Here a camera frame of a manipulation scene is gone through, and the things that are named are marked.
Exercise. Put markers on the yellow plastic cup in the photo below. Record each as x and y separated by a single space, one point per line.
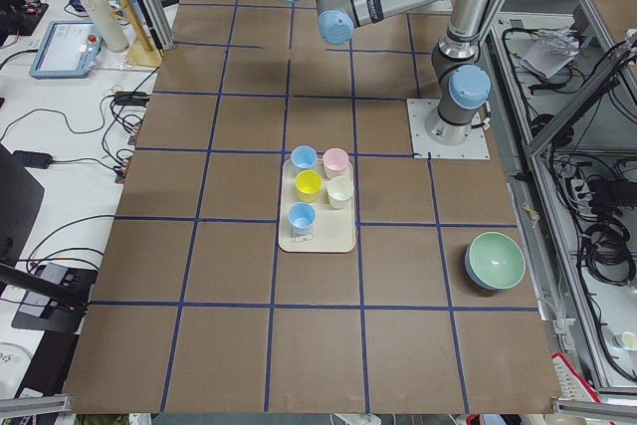
308 184

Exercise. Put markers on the cream plastic cup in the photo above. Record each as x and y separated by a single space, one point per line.
340 192

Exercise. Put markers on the pink plastic cup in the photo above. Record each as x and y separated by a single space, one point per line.
335 162

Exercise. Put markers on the light blue plastic cup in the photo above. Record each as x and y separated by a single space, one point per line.
302 217

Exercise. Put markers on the cream plastic tray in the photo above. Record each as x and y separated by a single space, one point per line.
334 230

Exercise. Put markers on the blue bowl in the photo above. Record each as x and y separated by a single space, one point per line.
482 270

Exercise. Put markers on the green bowl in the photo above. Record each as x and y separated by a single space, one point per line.
506 253

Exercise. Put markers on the wooden mug tree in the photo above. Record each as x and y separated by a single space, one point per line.
141 51

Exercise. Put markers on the white thermos bottle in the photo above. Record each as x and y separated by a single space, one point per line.
112 32

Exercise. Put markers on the blue teach pendant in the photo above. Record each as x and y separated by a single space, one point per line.
68 51

